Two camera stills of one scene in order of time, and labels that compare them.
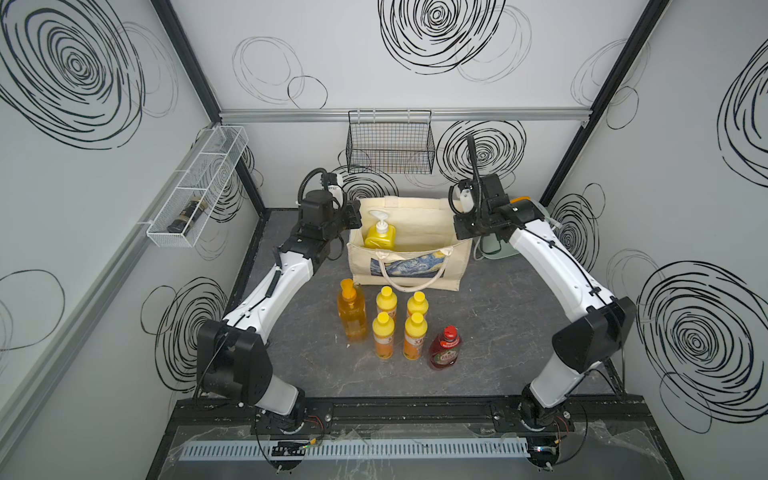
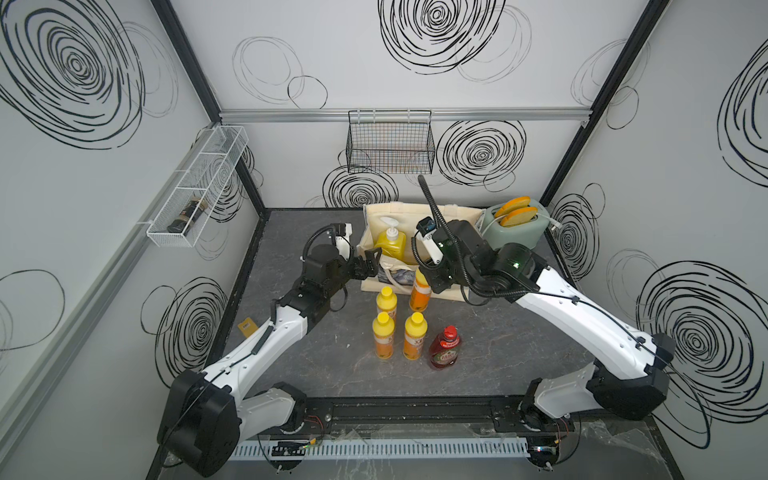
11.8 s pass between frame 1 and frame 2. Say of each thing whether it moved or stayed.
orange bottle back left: stayed
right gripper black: moved
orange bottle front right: stayed
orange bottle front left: stayed
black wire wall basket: stayed
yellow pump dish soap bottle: moved
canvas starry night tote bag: moved
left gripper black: moved
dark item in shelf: stayed
